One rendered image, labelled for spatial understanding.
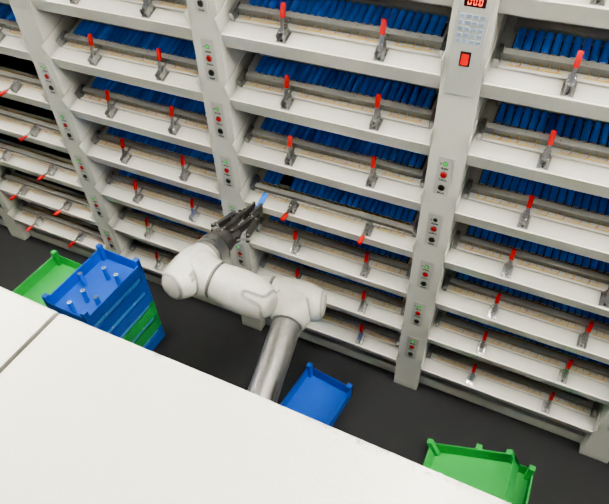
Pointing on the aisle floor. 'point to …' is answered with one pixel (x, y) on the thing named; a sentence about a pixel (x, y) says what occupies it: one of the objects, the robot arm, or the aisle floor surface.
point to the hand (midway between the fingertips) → (252, 211)
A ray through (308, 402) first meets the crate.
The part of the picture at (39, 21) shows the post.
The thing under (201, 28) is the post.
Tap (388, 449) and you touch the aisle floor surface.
